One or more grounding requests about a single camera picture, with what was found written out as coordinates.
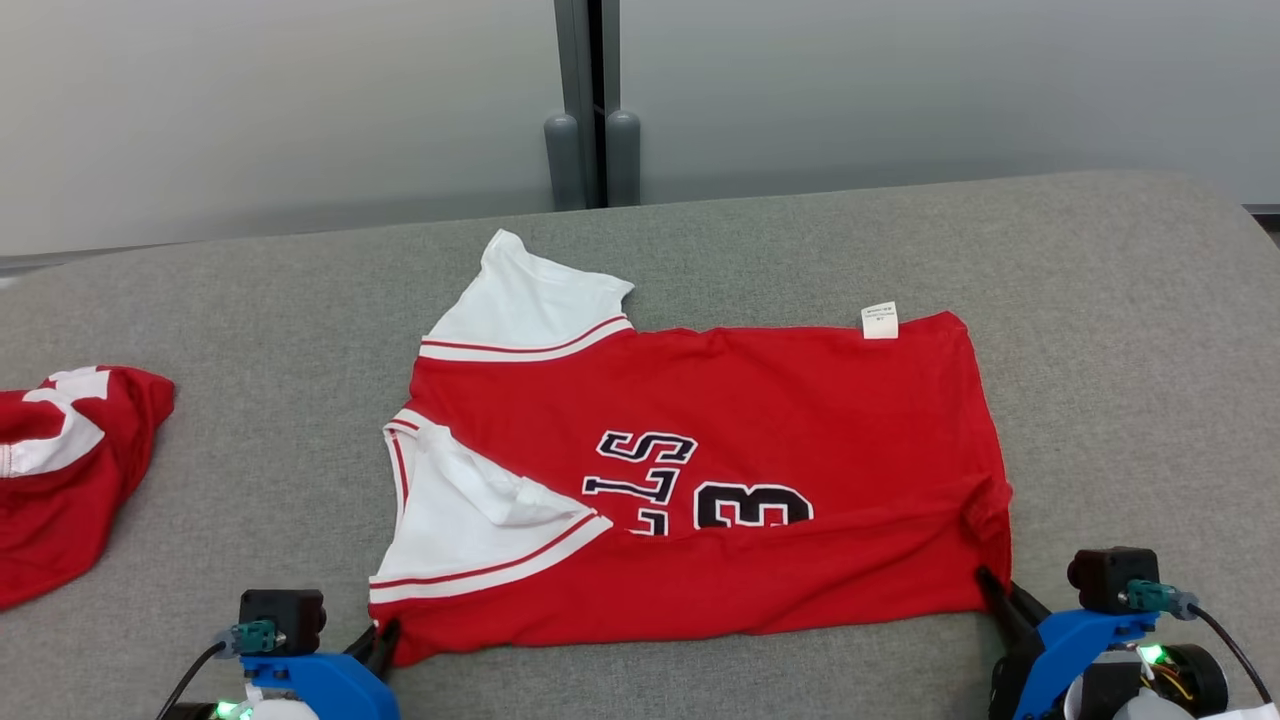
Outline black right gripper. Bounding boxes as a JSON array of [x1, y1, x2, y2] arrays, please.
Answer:
[[975, 565, 1053, 720]]

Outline red basketball jersey white sleeves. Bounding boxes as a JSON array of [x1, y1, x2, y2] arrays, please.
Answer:
[[368, 230, 1013, 668]]

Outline red and white jersey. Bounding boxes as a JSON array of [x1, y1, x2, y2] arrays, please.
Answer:
[[0, 365, 176, 611]]

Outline black right camera cable teal plug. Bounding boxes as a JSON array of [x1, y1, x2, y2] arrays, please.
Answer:
[[1125, 580, 1276, 706]]

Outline grey partition post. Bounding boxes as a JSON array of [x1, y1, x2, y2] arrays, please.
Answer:
[[543, 0, 601, 211], [600, 0, 642, 208]]

